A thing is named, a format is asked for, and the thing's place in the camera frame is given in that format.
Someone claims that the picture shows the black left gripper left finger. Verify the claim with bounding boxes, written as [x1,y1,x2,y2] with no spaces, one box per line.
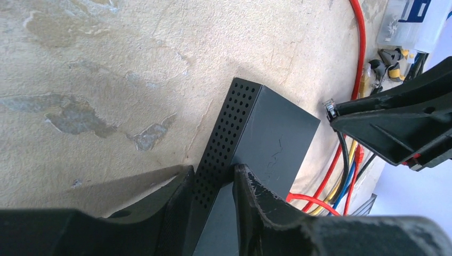
[1,165,195,255]

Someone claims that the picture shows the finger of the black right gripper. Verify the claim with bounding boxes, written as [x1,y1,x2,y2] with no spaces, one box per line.
[330,57,451,171]

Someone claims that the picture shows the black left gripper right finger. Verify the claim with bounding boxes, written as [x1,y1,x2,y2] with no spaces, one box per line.
[233,164,451,255]

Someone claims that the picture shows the black network switch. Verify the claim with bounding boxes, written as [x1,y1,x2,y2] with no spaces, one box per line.
[182,77,320,255]

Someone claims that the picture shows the black yellow pliers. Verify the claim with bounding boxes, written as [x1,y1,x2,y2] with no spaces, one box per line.
[369,48,409,95]

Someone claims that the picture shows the clear plastic parts box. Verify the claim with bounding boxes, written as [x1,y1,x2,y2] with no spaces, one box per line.
[376,0,451,53]

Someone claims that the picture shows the red ethernet cable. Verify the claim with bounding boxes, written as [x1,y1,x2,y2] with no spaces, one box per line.
[302,0,367,213]
[285,145,365,217]

